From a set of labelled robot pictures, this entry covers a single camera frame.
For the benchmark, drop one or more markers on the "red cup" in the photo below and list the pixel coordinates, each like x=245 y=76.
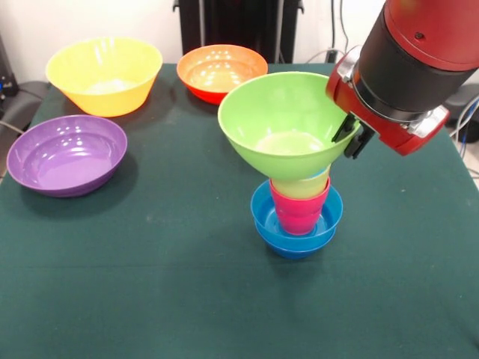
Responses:
x=299 y=217

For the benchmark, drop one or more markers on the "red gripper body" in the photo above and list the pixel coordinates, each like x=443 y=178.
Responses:
x=385 y=123

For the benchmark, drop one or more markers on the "dark blue bowl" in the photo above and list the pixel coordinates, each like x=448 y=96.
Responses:
x=295 y=250

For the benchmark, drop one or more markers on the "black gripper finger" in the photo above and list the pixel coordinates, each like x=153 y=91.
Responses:
x=344 y=129
x=359 y=144

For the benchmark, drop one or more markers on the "purple bowl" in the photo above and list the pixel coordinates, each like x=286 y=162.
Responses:
x=63 y=161

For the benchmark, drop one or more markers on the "orange bowl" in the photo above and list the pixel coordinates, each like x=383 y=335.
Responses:
x=213 y=71

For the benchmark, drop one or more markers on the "black rounded base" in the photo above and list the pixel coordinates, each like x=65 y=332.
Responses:
x=464 y=99

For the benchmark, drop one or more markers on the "black plug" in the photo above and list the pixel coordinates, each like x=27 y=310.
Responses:
x=331 y=56

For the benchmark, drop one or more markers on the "light blue bowl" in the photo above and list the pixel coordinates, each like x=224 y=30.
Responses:
x=262 y=220

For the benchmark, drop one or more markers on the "yellow-green cup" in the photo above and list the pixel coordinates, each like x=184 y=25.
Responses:
x=307 y=187

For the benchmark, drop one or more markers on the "black chair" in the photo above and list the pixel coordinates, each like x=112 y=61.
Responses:
x=22 y=101

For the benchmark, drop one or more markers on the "light blue cup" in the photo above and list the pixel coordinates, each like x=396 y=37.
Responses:
x=320 y=172

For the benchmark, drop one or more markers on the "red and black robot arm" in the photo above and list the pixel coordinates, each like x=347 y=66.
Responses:
x=419 y=56

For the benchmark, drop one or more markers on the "large yellow bowl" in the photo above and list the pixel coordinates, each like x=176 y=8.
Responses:
x=105 y=97

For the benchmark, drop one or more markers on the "light green bowl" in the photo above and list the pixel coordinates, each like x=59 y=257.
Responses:
x=280 y=123

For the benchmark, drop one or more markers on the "dark green tablecloth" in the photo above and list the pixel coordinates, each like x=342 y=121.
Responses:
x=239 y=299

